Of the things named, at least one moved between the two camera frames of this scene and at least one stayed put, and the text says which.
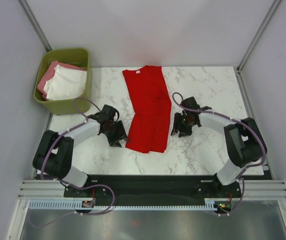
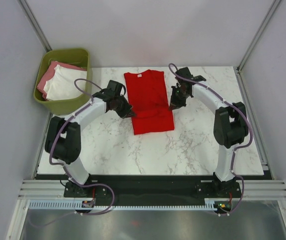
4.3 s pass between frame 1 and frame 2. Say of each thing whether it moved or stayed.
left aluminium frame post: stayed
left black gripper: moved
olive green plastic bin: stayed
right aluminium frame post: stayed
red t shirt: moved
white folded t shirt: stayed
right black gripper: moved
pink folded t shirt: stayed
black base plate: stayed
